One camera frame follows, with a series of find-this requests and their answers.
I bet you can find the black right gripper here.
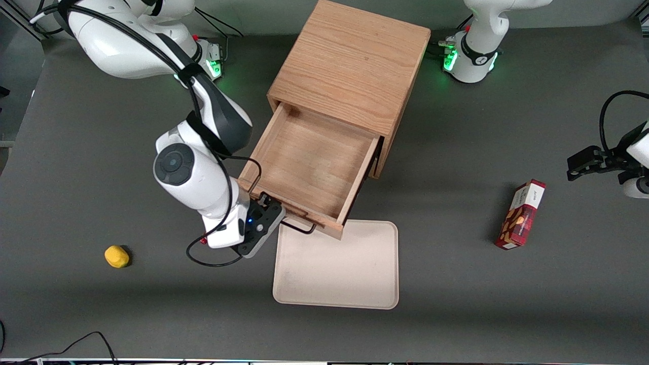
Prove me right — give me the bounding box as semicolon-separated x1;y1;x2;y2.
237;192;286;259

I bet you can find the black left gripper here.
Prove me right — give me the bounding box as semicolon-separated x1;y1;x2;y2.
567;122;649;182

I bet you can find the long black drawer handle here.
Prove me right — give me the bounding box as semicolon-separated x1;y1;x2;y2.
280;216;317;236

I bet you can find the wooden drawer with wide front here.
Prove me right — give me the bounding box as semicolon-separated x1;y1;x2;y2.
237;102;382;240

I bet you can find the wooden drawer cabinet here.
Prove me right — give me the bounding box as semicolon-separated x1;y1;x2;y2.
267;0;431;179

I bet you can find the red cookie box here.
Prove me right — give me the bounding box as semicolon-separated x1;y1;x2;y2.
494;179;547;250

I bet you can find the beige plastic tray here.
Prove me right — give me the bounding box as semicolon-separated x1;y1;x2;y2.
272;219;400;310

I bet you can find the yellow lemon toy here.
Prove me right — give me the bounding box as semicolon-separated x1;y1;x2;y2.
104;245;130;269

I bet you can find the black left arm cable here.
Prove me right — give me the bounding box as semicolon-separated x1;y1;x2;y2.
599;90;649;153

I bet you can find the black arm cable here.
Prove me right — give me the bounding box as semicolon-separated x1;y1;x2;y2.
29;0;264;268
599;90;649;153

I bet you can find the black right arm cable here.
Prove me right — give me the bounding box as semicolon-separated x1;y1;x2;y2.
29;0;264;268

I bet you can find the black right base cable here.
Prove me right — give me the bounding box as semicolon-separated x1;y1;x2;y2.
193;7;245;64

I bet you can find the black base cable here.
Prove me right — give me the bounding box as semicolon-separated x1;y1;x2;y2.
193;7;245;64
427;14;475;57

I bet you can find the black left base cable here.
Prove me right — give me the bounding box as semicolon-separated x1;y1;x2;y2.
427;14;475;57

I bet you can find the black cable at table edge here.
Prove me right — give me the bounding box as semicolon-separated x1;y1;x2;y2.
0;319;120;365

